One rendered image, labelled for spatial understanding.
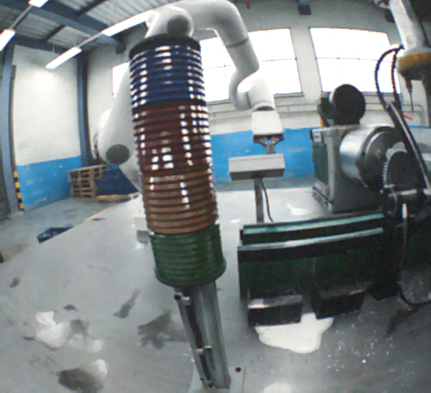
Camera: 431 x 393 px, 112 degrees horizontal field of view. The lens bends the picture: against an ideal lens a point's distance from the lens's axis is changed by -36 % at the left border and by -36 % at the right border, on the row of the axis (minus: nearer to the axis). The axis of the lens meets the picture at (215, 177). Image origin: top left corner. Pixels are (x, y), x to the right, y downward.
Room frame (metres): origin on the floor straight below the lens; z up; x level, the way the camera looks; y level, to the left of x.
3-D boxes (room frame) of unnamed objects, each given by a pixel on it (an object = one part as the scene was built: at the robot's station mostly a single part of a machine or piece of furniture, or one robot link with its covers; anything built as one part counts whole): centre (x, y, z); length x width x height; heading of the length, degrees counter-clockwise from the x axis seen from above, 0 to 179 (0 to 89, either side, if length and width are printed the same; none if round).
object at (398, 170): (0.39, -0.55, 1.02); 0.20 x 0.19 x 0.19; 81
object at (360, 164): (0.74, -0.61, 1.04); 0.37 x 0.25 x 0.25; 171
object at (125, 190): (5.56, 2.57, 0.39); 1.20 x 0.80 x 0.79; 82
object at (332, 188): (0.97, -0.64, 0.99); 0.35 x 0.31 x 0.37; 171
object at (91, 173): (6.36, 3.98, 0.45); 1.26 x 0.86 x 0.89; 74
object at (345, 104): (1.02, -0.62, 1.16); 0.33 x 0.26 x 0.42; 171
